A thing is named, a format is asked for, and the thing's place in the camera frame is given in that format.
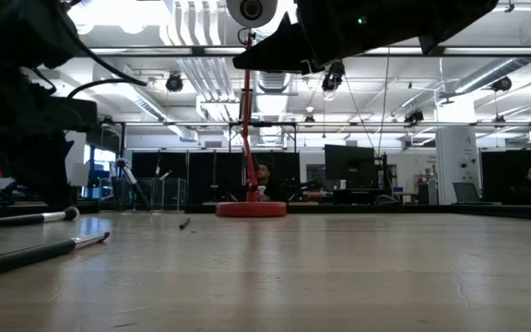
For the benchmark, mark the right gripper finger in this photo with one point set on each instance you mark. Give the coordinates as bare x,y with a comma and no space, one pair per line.
284,50

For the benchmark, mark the large round-head powder brush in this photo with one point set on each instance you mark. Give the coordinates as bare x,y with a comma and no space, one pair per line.
26,219

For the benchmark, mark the thin black makeup brush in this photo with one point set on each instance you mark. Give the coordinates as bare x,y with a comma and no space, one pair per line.
26,256
165,175
185,223

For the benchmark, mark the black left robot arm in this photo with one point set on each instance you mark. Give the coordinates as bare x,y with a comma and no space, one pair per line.
7,46

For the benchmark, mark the black ceiling spotlight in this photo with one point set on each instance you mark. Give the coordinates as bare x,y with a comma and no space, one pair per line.
501,84
414,116
332,79
173,83

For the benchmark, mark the black overhead crossbar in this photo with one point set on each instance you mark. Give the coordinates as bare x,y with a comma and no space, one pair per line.
178,50

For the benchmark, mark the clear acrylic brush organizer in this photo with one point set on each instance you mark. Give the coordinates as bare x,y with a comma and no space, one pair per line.
173,193

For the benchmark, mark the large black monitor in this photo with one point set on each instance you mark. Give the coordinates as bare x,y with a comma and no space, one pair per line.
350,166

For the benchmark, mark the black partition panel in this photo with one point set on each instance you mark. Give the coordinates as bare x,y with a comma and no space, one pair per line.
500,175
201,175

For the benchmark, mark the red desk lamp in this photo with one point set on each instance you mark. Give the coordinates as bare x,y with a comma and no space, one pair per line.
251,209

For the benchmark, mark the cluttered background desk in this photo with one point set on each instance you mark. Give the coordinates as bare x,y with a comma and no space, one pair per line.
362,196

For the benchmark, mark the grey office chair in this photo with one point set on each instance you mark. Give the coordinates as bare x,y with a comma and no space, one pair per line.
466,193

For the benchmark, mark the black background gantry frame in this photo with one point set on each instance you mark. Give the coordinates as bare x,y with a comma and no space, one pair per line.
178,123

